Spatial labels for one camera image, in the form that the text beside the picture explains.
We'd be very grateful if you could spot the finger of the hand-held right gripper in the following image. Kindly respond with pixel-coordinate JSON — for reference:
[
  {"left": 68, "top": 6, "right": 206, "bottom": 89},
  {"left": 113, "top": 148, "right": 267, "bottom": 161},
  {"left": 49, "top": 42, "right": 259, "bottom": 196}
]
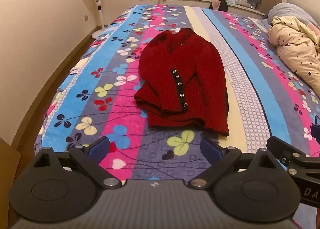
[
  {"left": 266, "top": 136, "right": 320, "bottom": 177},
  {"left": 309, "top": 115, "right": 320, "bottom": 142}
]

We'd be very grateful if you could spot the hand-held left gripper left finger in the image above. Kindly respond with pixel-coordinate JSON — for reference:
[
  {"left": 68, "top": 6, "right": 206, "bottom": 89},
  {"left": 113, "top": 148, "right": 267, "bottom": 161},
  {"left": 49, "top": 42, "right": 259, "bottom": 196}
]
[{"left": 33, "top": 136, "right": 126, "bottom": 190}]

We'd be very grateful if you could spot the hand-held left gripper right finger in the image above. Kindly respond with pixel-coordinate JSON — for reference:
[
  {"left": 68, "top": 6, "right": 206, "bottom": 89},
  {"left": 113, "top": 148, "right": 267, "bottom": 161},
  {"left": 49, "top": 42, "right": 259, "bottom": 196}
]
[{"left": 187, "top": 137, "right": 284, "bottom": 190}]

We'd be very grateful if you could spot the red knit sweater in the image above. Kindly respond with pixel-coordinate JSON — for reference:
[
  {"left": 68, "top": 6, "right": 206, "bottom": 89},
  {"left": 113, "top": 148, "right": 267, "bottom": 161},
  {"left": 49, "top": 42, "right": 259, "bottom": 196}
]
[{"left": 133, "top": 28, "right": 231, "bottom": 137}]

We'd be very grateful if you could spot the floral striped blanket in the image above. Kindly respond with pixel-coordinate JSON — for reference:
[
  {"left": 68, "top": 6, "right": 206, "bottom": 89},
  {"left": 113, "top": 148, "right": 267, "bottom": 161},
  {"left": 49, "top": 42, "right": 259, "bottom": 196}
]
[{"left": 35, "top": 4, "right": 320, "bottom": 187}]

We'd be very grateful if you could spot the cream star-print quilt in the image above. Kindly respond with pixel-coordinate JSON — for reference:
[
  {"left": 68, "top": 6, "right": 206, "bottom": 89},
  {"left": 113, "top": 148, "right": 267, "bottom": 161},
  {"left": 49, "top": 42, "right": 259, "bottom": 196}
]
[{"left": 268, "top": 15, "right": 320, "bottom": 87}]

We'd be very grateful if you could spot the wooden door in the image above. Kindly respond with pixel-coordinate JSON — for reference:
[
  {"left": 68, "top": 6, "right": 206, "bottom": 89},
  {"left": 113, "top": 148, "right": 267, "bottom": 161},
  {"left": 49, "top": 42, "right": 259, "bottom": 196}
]
[{"left": 0, "top": 136, "right": 22, "bottom": 196}]

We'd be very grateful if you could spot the grey pillow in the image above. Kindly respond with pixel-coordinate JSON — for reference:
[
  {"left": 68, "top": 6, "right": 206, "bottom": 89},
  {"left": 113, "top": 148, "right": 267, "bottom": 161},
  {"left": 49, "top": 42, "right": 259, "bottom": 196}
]
[{"left": 267, "top": 2, "right": 319, "bottom": 32}]

